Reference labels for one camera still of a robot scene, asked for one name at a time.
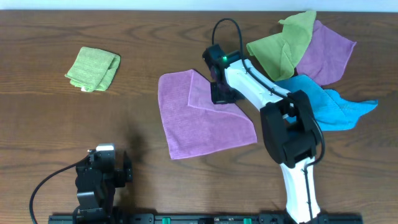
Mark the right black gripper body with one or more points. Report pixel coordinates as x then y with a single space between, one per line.
222 94

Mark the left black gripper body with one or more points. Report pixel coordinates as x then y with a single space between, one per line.
123 173

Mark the purple cloth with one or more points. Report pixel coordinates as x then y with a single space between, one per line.
193 125
327 55

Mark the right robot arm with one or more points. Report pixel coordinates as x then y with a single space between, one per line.
291 134

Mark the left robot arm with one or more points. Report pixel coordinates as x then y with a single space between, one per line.
97 181

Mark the crumpled green cloth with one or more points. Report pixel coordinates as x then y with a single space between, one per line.
279 54

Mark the folded green cloth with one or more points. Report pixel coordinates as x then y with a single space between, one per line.
93 69

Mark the purple cloth under pile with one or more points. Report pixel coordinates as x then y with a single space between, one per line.
327 55

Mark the blue cloth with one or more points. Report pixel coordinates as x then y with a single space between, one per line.
332 112

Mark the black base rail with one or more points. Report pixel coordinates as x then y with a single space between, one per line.
119 217

